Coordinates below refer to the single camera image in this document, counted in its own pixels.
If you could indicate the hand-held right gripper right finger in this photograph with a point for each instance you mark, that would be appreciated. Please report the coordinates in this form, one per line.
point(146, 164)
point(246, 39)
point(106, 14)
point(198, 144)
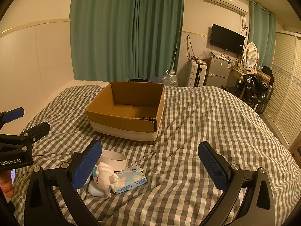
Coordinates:
point(212, 167)

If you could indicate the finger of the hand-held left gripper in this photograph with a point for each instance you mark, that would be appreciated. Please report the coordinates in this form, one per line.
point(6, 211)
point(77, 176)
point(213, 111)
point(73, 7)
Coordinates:
point(37, 129)
point(11, 114)

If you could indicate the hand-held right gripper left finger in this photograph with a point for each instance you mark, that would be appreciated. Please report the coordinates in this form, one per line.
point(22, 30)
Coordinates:
point(87, 164)

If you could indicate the white tape roll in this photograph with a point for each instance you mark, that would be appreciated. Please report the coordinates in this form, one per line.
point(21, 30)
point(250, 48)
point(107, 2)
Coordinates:
point(117, 164)

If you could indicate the blue tissue packet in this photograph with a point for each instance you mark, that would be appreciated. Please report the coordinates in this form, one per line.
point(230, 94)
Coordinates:
point(131, 180)

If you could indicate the brown cardboard box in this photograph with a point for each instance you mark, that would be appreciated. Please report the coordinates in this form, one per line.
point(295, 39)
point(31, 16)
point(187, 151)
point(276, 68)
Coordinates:
point(122, 124)

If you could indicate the person's left hand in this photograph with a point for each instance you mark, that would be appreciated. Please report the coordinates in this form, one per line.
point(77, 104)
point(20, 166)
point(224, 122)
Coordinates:
point(6, 186)

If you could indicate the checkered blanket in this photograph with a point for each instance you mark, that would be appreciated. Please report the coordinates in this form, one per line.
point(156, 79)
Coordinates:
point(199, 122)

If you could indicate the black jacket on chair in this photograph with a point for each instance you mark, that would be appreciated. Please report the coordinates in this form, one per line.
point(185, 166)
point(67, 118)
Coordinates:
point(252, 84)

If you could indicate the white suitcase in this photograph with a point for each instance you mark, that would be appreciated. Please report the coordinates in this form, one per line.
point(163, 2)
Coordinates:
point(196, 74)

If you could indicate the dressing table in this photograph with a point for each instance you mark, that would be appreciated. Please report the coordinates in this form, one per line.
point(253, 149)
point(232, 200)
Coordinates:
point(235, 75)

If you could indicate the silver refrigerator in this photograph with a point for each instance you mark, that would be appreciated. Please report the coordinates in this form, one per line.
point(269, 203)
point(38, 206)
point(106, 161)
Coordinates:
point(217, 70)

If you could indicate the clear water jug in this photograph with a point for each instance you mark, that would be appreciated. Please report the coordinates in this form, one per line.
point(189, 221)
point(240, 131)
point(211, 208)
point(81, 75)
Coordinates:
point(170, 80)

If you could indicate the dark box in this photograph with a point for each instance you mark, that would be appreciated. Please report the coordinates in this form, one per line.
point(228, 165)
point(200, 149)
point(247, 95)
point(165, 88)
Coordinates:
point(138, 80)

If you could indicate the crumpled clear plastic jug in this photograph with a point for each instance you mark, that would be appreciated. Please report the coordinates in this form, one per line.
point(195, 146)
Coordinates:
point(156, 79)

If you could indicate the white louvered wardrobe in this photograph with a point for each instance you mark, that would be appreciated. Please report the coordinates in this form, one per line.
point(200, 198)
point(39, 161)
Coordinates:
point(287, 87)

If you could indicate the black backpack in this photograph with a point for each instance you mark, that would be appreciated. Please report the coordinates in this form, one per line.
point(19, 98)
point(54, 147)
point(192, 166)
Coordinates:
point(267, 71)

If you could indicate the white pole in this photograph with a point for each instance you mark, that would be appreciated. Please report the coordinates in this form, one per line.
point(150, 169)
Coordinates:
point(174, 61)

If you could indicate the clear plastic bag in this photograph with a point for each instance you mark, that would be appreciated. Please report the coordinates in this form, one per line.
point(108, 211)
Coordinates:
point(208, 53)

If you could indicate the white oval mirror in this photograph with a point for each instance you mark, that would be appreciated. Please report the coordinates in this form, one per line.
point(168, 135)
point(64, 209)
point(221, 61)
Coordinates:
point(251, 53)

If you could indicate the narrow green curtain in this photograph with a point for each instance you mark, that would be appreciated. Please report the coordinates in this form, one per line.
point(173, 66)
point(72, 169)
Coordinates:
point(261, 35)

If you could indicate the white air conditioner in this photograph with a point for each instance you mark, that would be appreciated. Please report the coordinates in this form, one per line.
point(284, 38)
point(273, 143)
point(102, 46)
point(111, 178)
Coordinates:
point(225, 0)

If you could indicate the black wall television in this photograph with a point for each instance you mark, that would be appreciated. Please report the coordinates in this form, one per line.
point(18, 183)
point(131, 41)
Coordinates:
point(225, 38)

